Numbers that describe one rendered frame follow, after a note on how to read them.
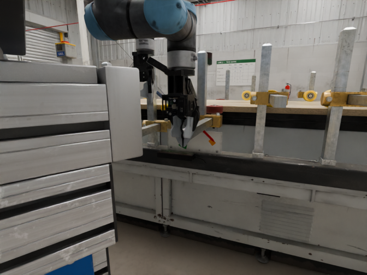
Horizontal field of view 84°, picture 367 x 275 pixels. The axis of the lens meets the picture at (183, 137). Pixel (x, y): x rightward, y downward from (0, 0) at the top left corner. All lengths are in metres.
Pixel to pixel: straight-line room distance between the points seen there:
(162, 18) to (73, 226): 0.36
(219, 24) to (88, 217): 8.54
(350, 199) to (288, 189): 0.22
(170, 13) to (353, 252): 1.37
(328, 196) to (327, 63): 7.35
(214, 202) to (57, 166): 1.17
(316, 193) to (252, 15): 7.81
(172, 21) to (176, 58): 0.13
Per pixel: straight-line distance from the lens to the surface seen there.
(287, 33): 8.26
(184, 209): 1.41
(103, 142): 0.20
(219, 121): 0.89
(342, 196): 1.04
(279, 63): 8.10
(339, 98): 0.90
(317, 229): 1.37
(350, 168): 0.96
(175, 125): 0.58
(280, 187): 0.99
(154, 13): 0.44
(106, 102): 0.20
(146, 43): 0.88
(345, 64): 0.92
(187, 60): 0.54
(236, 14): 8.59
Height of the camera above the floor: 0.97
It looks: 13 degrees down
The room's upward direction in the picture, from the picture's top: straight up
